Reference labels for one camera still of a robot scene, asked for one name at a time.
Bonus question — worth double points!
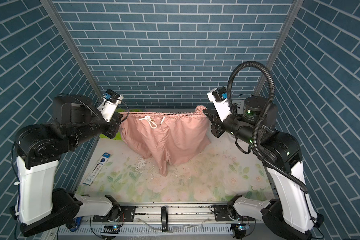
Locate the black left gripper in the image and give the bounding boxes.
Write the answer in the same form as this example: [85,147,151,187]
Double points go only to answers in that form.
[68,107,124,149]

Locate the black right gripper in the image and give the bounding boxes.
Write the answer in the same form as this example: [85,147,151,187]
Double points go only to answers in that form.
[205,104,263,148]

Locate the lime green shorts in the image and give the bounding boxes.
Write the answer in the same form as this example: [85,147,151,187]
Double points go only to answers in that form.
[99,108,142,140]

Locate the pink shorts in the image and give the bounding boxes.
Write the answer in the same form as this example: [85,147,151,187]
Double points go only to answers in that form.
[121,105,211,176]

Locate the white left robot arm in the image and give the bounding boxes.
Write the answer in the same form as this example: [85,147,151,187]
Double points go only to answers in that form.
[10,90,124,237]

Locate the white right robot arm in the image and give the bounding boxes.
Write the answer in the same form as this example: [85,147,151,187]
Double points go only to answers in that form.
[204,90,324,240]

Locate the blue white pen box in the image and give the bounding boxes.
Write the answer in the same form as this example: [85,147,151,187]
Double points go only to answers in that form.
[82,153,111,186]

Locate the blue utility knife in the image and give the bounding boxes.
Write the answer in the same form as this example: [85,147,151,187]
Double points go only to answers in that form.
[66,217,82,232]

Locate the right green circuit board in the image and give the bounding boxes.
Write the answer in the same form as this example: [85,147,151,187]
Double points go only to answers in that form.
[231,224,250,240]

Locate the green circuit board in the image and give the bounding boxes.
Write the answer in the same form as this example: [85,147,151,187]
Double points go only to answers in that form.
[101,225,121,240]
[231,224,250,240]

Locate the left green circuit board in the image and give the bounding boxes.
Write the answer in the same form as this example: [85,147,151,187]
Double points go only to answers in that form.
[101,225,121,240]

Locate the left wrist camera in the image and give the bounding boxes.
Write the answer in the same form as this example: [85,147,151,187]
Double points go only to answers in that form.
[97,89,124,123]

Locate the aluminium left corner post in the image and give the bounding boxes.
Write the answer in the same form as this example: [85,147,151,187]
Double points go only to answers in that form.
[40,0,102,98]

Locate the aluminium corner post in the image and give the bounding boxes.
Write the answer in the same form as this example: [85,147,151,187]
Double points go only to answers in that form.
[253,0,305,97]
[40,0,102,98]

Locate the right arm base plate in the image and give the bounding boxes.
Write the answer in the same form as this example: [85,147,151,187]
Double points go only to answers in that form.
[210,205,255,222]

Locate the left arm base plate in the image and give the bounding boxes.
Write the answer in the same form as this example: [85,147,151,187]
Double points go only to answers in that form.
[92,206,137,223]

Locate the black handle on rail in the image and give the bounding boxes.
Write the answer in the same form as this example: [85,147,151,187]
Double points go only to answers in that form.
[161,206,169,232]

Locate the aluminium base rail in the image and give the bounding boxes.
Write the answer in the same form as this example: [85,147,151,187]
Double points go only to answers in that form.
[40,201,307,240]

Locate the aluminium right corner post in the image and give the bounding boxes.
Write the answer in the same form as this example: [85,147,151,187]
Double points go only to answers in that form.
[253,0,305,97]

